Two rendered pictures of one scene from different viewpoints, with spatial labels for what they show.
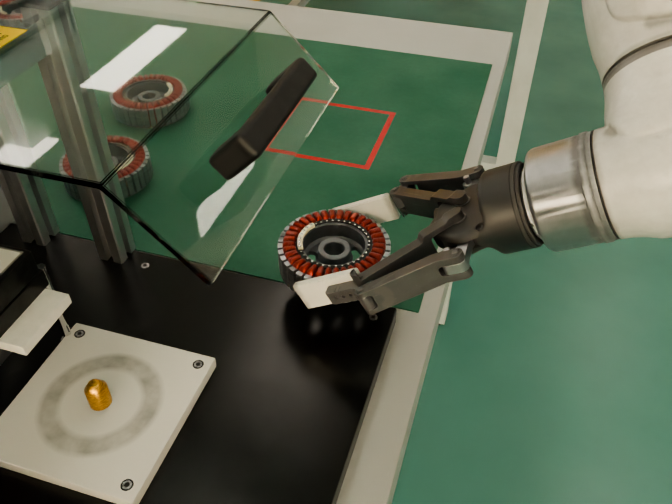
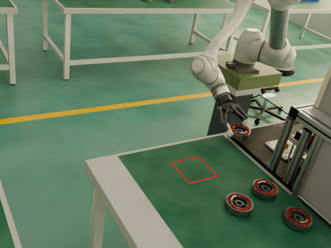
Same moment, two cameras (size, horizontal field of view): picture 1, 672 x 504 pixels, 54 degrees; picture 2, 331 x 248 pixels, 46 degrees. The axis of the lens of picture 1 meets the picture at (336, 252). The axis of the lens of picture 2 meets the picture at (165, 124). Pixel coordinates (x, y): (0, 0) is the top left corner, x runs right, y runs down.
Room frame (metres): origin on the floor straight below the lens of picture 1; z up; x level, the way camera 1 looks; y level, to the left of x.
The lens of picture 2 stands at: (2.09, 0.74, 1.81)
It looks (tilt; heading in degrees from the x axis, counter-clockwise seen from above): 31 degrees down; 217
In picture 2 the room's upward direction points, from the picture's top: 10 degrees clockwise
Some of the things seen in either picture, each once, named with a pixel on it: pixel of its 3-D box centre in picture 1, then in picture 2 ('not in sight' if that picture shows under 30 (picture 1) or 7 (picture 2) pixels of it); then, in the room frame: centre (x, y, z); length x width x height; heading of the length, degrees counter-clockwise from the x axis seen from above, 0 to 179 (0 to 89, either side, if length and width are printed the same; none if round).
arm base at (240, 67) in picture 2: not in sight; (241, 63); (-0.23, -0.47, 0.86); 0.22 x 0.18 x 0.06; 153
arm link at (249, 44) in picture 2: not in sight; (249, 45); (-0.25, -0.46, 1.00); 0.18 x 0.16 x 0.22; 104
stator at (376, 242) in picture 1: (334, 254); (239, 131); (0.50, 0.00, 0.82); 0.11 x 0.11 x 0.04
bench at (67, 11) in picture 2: not in sight; (142, 28); (-1.20, -2.35, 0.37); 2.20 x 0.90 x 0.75; 163
